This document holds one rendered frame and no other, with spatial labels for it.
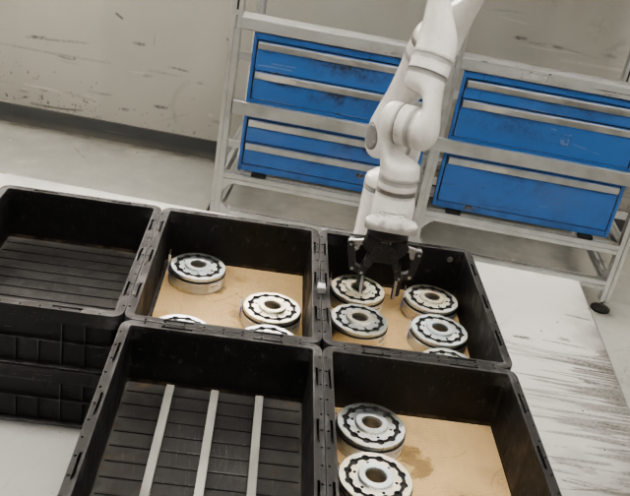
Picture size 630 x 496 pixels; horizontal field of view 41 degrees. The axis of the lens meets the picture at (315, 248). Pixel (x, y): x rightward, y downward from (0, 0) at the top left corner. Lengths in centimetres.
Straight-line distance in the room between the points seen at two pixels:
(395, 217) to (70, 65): 316
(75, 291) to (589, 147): 234
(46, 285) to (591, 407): 105
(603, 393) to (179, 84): 298
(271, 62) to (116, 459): 230
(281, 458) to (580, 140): 241
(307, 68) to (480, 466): 222
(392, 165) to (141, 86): 300
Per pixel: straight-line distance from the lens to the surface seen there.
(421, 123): 140
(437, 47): 143
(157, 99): 434
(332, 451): 108
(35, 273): 159
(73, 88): 446
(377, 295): 158
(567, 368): 184
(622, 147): 345
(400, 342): 151
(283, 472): 119
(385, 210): 146
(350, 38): 321
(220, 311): 150
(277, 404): 131
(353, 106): 329
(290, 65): 327
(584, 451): 163
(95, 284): 155
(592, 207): 351
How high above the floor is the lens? 163
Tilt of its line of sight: 27 degrees down
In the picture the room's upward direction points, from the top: 10 degrees clockwise
